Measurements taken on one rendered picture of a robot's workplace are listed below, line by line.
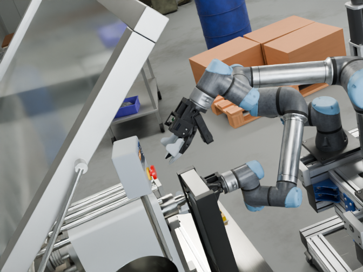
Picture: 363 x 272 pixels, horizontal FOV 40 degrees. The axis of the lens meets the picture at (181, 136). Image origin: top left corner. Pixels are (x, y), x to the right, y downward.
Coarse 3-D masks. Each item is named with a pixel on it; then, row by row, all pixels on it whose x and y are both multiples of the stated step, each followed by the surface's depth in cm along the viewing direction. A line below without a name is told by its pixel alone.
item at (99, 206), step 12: (156, 180) 130; (108, 192) 133; (120, 192) 130; (84, 204) 132; (96, 204) 129; (108, 204) 131; (120, 204) 127; (132, 204) 128; (72, 216) 128; (84, 216) 126; (96, 216) 126; (72, 228) 126
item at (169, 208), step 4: (164, 196) 139; (168, 196) 139; (172, 196) 139; (164, 200) 138; (168, 200) 138; (172, 200) 138; (160, 204) 137; (164, 204) 137; (168, 204) 137; (172, 204) 137; (176, 204) 138; (160, 208) 137; (164, 208) 137; (168, 208) 137; (172, 208) 137; (176, 208) 138; (164, 212) 137; (168, 212) 137; (172, 212) 138; (176, 212) 138; (164, 216) 138; (168, 216) 138
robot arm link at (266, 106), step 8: (256, 88) 202; (264, 88) 199; (272, 88) 197; (280, 88) 195; (264, 96) 196; (272, 96) 194; (256, 104) 197; (264, 104) 195; (272, 104) 194; (256, 112) 199; (264, 112) 198; (272, 112) 196; (280, 112) 194
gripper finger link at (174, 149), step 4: (176, 140) 158; (180, 140) 159; (168, 144) 158; (172, 144) 158; (176, 144) 158; (180, 144) 159; (168, 148) 158; (172, 148) 158; (176, 148) 159; (172, 152) 159; (176, 152) 159; (176, 156) 159; (172, 160) 160
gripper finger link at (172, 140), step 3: (171, 135) 163; (174, 135) 163; (162, 138) 163; (165, 138) 163; (168, 138) 163; (171, 138) 163; (174, 138) 163; (177, 138) 163; (162, 141) 163; (165, 141) 163; (168, 141) 163; (171, 141) 164; (174, 141) 164; (165, 144) 164; (168, 153) 164; (165, 156) 165; (168, 156) 164
